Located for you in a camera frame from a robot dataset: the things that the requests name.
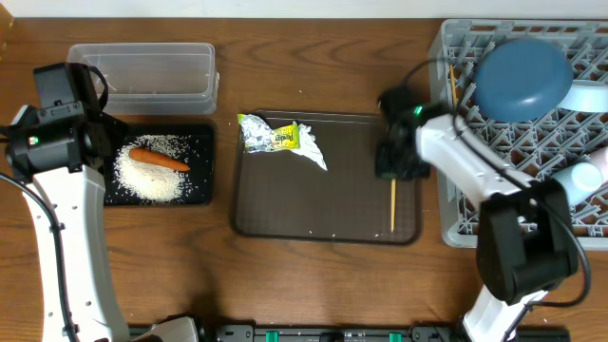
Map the orange carrot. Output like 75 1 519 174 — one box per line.
128 148 190 172

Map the white rice pile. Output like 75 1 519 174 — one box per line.
113 135 197 203

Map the white tissue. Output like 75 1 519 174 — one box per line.
292 123 328 171

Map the dark blue plate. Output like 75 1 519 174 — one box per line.
474 39 574 123

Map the light blue cup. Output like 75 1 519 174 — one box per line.
551 162 604 206

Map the light blue bowl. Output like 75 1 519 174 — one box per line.
558 80 608 113

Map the pale pink cup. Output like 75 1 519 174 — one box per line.
588 147 608 183

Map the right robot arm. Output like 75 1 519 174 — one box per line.
376 99 590 341

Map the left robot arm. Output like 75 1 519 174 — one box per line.
26 165 130 341

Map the black waste tray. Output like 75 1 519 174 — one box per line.
104 123 215 207

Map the clear plastic container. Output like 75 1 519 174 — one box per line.
67 43 219 116

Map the yellow green pandan packet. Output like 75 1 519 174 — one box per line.
271 122 300 151

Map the brown serving tray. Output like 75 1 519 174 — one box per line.
231 110 423 246

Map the silver foil wrapper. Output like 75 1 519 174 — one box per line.
237 114 273 153

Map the left black cable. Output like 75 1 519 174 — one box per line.
0 171 80 342

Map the black cable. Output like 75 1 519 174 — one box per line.
0 171 80 342
401 59 593 342

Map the right black cable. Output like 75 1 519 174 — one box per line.
401 59 593 342

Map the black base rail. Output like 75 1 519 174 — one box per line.
127 323 571 342

